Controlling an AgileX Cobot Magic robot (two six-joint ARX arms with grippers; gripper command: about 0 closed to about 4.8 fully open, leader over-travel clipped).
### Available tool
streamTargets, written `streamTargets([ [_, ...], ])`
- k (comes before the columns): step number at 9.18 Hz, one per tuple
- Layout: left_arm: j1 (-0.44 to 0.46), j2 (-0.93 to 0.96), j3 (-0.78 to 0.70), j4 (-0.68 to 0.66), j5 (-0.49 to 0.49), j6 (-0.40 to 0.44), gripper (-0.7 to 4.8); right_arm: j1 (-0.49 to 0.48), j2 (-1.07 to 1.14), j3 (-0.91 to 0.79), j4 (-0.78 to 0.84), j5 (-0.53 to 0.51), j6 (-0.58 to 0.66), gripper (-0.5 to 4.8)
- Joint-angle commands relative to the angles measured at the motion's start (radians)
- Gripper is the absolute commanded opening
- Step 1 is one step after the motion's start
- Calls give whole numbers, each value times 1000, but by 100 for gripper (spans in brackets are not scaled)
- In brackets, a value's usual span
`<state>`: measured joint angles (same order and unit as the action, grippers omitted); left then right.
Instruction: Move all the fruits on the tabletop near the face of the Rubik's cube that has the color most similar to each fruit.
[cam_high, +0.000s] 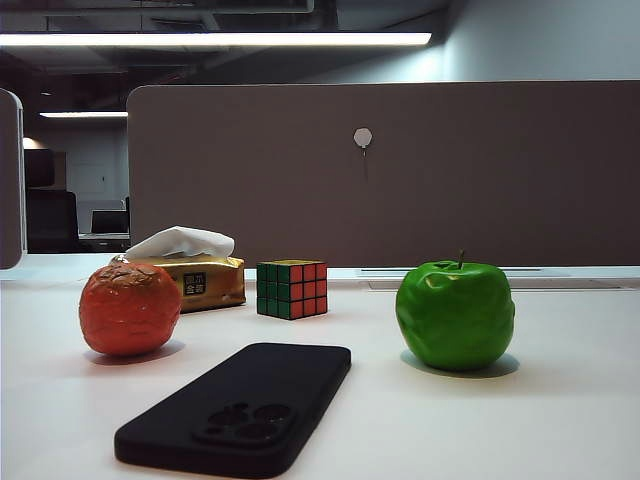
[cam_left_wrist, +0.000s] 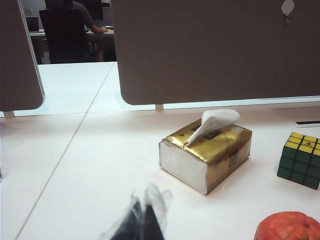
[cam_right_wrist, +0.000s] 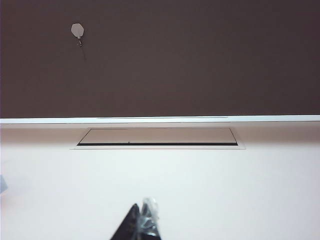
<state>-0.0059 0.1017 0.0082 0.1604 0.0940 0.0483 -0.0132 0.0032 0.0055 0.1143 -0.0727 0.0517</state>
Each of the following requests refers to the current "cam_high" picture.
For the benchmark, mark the orange fruit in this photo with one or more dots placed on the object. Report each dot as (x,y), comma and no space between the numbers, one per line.
(130,310)

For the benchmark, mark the Rubik's cube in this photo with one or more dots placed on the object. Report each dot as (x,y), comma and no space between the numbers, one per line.
(292,290)

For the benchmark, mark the long ceiling light strip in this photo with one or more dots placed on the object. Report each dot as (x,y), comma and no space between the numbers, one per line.
(215,39)

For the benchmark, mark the dark office chair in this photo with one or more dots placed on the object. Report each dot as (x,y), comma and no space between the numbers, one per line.
(50,220)

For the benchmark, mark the background computer monitor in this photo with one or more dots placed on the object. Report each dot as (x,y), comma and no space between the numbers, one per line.
(109,221)

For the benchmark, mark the black smartphone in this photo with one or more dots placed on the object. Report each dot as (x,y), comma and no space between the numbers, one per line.
(240,400)

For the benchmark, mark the white adhesive wall hook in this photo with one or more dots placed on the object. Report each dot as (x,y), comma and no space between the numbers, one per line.
(362,137)

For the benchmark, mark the brown side partition panel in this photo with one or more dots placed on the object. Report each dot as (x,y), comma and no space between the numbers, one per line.
(10,190)

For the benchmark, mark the brown desk partition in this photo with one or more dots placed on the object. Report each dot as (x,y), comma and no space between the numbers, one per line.
(450,190)

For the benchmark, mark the gold tissue pack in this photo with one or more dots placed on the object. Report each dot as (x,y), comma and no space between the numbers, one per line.
(210,287)

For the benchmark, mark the green apple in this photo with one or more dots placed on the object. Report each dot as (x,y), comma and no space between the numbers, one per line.
(455,320)

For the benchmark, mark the short ceiling light strip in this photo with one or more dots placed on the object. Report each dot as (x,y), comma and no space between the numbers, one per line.
(82,114)

